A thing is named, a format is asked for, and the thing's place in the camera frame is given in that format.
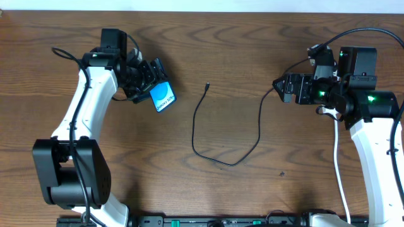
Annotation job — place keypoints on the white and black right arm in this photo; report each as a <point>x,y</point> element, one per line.
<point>348,86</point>

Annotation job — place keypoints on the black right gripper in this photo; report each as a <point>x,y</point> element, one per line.
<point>304,81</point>

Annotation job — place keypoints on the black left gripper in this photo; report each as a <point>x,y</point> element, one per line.
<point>155,74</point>

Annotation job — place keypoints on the blue Galaxy smartphone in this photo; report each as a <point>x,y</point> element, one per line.
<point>162,96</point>

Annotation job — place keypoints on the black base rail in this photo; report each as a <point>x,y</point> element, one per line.
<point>158,221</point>

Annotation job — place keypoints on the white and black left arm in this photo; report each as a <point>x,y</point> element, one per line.
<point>71,168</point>

